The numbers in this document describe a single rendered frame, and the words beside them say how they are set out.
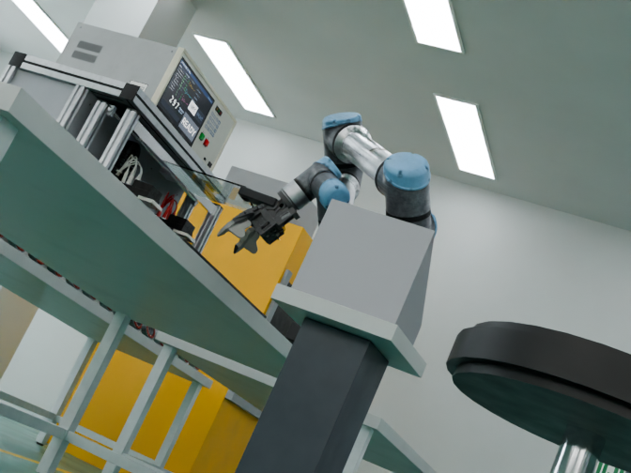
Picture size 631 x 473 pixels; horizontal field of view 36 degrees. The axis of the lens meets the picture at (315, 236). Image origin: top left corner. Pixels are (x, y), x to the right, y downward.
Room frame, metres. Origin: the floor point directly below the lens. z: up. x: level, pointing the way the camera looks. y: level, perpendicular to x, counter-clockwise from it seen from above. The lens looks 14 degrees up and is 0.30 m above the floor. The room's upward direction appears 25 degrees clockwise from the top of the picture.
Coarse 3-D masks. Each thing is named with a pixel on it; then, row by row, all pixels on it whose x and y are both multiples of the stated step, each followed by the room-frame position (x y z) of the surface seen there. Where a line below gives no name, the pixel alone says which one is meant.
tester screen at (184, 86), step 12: (180, 72) 2.66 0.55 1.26; (168, 84) 2.64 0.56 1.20; (180, 84) 2.68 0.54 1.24; (192, 84) 2.73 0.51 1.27; (168, 96) 2.66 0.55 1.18; (180, 96) 2.71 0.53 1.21; (192, 96) 2.76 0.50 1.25; (204, 96) 2.80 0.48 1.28; (180, 108) 2.73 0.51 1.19; (204, 108) 2.83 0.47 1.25; (180, 120) 2.76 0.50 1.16; (192, 120) 2.81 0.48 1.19
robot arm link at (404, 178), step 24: (336, 120) 2.62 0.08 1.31; (360, 120) 2.64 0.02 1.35; (336, 144) 2.62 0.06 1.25; (360, 144) 2.54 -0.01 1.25; (360, 168) 2.55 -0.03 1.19; (384, 168) 2.34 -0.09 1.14; (408, 168) 2.31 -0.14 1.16; (384, 192) 2.39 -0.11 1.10; (408, 192) 2.33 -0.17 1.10; (408, 216) 2.37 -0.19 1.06
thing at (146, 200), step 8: (136, 184) 2.65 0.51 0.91; (144, 184) 2.65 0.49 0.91; (136, 192) 2.65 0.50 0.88; (144, 192) 2.64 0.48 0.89; (152, 192) 2.65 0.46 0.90; (160, 192) 2.68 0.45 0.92; (144, 200) 2.64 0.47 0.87; (152, 200) 2.63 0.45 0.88; (152, 208) 2.69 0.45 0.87; (160, 208) 2.67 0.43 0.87
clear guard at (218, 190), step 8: (184, 168) 2.86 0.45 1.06; (192, 176) 2.91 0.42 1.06; (200, 176) 2.87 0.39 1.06; (208, 176) 2.83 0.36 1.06; (200, 184) 2.95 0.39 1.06; (208, 184) 2.91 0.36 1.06; (216, 184) 2.87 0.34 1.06; (224, 184) 2.83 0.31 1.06; (232, 184) 2.80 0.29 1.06; (208, 192) 3.01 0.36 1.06; (216, 192) 2.97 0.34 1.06; (224, 192) 2.92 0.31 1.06; (232, 192) 2.89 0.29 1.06; (216, 200) 3.06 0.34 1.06; (224, 200) 3.01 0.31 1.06; (232, 200) 2.97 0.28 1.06; (240, 200) 2.92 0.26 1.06; (240, 208) 3.02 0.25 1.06; (248, 208) 2.98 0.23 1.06
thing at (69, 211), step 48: (0, 96) 1.66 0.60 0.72; (48, 144) 1.77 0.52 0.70; (0, 192) 2.48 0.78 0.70; (48, 192) 2.20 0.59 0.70; (96, 192) 1.97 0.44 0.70; (48, 240) 2.92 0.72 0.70; (96, 240) 2.54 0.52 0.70; (144, 240) 2.24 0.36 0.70; (96, 288) 3.55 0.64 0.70; (144, 288) 3.00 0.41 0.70; (192, 288) 2.59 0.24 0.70; (192, 336) 3.65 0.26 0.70; (240, 336) 3.08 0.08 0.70
